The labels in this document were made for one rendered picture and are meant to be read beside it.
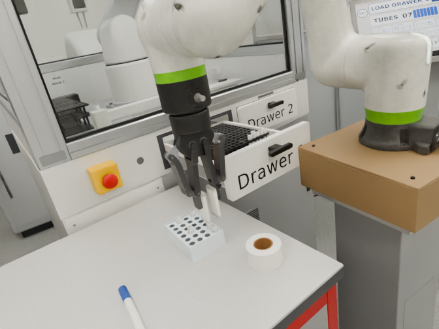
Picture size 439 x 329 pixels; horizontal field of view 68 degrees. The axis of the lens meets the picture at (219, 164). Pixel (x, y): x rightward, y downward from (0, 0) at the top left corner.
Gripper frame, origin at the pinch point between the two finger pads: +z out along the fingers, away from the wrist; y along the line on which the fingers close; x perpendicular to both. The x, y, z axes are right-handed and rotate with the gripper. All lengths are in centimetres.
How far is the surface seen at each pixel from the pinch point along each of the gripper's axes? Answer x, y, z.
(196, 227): 4.5, -2.0, 6.9
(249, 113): 36, 42, -3
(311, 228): 39, 72, 63
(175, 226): 8.5, -5.2, 6.8
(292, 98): 37, 65, -3
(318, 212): 69, 112, 86
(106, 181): 29.0, -12.8, -1.7
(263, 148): 3.7, 19.6, -4.8
